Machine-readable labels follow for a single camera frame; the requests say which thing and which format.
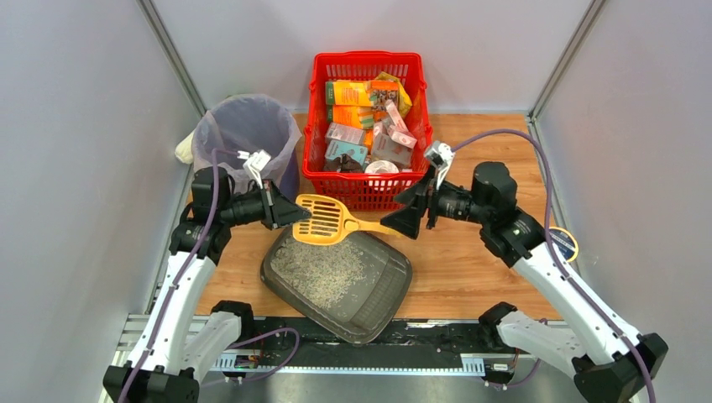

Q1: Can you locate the yellow litter scoop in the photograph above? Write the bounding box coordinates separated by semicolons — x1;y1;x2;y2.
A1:
292;194;401;246

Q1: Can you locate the grey litter box tray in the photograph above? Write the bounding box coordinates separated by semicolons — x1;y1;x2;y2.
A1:
260;228;413;344

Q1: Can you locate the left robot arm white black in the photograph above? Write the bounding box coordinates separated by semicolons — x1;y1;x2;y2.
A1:
102;166;311;402

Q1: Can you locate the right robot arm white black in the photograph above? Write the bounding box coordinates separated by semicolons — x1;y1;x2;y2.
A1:
381;161;668;402

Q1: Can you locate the teal sponge box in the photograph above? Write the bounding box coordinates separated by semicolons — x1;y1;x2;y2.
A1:
324;139;369;165

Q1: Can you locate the grey pink box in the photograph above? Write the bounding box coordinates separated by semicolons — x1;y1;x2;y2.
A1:
325;122;366;145

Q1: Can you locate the orange box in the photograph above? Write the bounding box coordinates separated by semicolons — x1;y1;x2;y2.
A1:
325;80;373;107
327;105;375;129

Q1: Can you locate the orange box top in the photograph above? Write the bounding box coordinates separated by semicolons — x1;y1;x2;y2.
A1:
325;80;373;107

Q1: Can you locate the white tape roll in basket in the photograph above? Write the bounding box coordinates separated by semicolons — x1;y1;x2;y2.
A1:
364;160;400;175

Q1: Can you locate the red plastic basket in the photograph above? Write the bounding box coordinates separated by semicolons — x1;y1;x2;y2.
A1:
301;51;436;213

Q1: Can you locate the dark brown cloth in basket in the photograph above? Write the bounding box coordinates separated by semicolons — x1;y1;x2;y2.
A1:
322;154;364;174

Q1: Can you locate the purple trash bin with bag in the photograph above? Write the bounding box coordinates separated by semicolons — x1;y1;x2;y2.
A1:
174;94;302;200

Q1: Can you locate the yellow snack bag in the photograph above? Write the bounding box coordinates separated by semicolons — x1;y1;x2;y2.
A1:
375;71;412;118

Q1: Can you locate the yellow tape roll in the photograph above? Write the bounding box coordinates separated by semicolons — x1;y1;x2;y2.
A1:
549;226;579;263

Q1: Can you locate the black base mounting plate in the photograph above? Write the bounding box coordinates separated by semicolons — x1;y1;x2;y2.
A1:
212;317;533;384

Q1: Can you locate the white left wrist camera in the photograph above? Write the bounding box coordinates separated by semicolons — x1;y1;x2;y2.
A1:
237;149;271;189

